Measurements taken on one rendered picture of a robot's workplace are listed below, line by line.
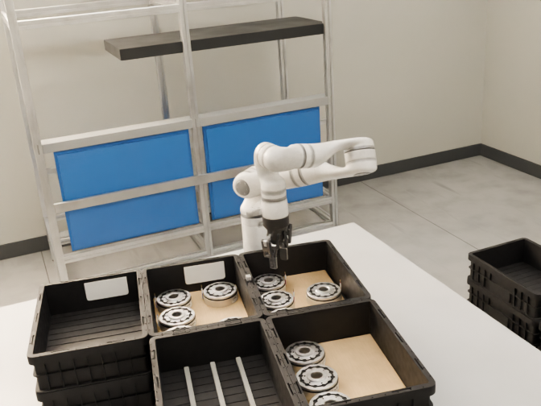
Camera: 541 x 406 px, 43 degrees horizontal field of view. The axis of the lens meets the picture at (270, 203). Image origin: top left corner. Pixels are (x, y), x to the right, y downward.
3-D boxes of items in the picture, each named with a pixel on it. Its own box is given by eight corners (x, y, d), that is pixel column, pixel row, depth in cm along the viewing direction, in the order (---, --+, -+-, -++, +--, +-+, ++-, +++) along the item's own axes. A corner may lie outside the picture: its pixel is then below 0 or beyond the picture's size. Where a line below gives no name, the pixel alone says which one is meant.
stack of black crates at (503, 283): (462, 347, 296) (466, 253, 279) (518, 329, 306) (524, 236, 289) (528, 399, 261) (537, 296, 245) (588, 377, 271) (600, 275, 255)
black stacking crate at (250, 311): (146, 302, 215) (142, 270, 211) (240, 287, 220) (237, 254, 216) (154, 375, 179) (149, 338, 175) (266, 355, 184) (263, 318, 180)
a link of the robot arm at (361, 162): (383, 172, 205) (312, 187, 220) (379, 141, 206) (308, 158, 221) (369, 171, 198) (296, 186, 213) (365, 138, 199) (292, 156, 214)
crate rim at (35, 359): (41, 291, 206) (39, 284, 205) (142, 275, 211) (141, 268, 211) (27, 366, 170) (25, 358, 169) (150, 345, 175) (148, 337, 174)
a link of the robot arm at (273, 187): (253, 195, 195) (270, 204, 188) (249, 143, 190) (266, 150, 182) (274, 189, 198) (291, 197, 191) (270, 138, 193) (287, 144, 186)
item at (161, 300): (155, 293, 210) (155, 292, 210) (188, 288, 212) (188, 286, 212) (158, 309, 201) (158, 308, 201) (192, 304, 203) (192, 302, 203)
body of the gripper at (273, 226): (278, 219, 189) (281, 250, 192) (294, 208, 196) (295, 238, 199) (256, 216, 193) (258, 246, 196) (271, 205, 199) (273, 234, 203)
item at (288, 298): (297, 305, 198) (297, 304, 198) (263, 312, 196) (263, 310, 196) (287, 289, 207) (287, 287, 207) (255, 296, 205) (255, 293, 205)
